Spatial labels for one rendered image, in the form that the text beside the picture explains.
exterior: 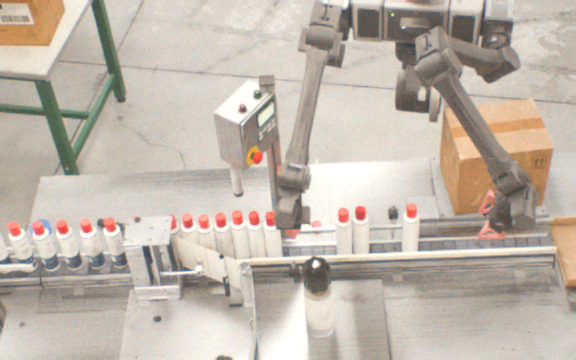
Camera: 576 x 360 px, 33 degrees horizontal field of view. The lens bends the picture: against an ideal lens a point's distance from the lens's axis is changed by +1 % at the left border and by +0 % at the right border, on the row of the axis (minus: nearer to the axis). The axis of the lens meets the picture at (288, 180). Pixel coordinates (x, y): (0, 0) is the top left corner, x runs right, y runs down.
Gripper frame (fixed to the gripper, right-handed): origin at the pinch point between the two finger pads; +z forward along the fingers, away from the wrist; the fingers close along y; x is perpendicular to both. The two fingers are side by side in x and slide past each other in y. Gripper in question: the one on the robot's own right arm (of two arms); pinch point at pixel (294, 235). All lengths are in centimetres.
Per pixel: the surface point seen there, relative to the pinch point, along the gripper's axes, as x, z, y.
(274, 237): 15.1, 17.9, -7.0
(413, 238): 16.4, 21.6, 36.5
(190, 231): 15.6, 14.6, -33.0
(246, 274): -3.0, 13.4, -14.7
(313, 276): -13.5, 1.8, 5.4
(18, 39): 149, 38, -121
